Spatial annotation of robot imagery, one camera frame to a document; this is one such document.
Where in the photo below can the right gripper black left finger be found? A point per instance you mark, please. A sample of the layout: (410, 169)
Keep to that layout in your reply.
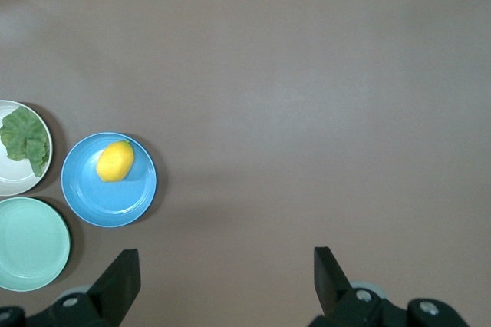
(115, 288)

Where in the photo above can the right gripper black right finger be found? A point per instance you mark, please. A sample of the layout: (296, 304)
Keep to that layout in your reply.
(330, 285)

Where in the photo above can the yellow lemon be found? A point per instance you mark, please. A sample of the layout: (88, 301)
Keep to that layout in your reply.
(115, 162)

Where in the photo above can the green lettuce leaf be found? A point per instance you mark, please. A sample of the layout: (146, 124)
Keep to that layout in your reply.
(23, 135)

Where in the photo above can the blue plate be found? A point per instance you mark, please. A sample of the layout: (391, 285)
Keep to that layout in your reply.
(107, 200)

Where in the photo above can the mint green plate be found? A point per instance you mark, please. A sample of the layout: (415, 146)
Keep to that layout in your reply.
(30, 242)

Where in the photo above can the beige plate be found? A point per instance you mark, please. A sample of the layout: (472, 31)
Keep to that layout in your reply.
(15, 181)

